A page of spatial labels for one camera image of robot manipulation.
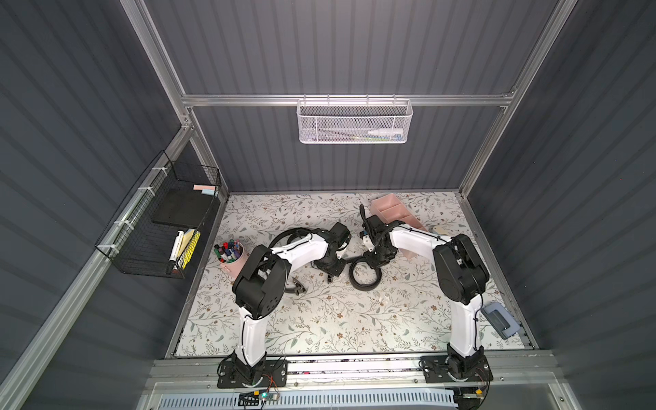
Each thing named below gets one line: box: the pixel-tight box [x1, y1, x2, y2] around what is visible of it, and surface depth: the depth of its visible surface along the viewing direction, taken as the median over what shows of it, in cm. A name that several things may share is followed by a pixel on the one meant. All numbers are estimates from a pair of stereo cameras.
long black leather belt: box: [345, 256, 383, 292], surface depth 93 cm
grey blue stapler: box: [480, 302, 521, 340], surface depth 83 cm
